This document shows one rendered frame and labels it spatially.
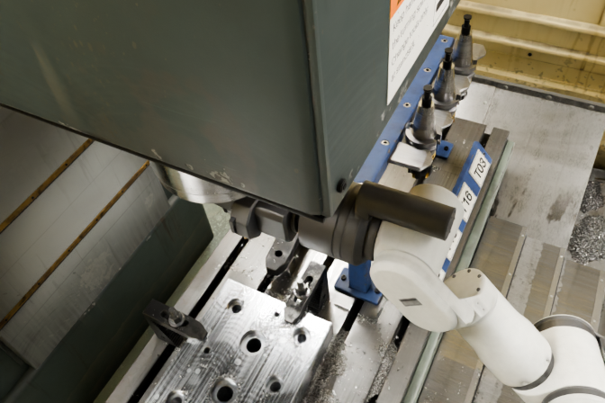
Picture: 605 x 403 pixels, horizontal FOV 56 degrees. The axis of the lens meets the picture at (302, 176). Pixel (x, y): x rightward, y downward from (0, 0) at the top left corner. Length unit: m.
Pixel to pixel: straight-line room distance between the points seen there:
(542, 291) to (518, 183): 0.32
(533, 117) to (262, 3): 1.44
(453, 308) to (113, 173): 0.80
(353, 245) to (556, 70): 1.17
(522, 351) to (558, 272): 0.84
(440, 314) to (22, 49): 0.45
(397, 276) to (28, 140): 0.68
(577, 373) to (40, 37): 0.62
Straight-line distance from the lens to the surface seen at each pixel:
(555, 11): 1.59
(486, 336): 0.67
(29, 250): 1.13
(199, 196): 0.61
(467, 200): 1.33
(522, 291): 1.46
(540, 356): 0.71
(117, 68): 0.43
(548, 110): 1.72
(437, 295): 0.59
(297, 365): 1.05
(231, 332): 1.10
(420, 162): 1.01
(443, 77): 1.08
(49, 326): 1.27
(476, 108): 1.71
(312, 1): 0.30
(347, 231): 0.59
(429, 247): 0.59
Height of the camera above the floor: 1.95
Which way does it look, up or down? 48 degrees down
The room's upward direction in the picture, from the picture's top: 8 degrees counter-clockwise
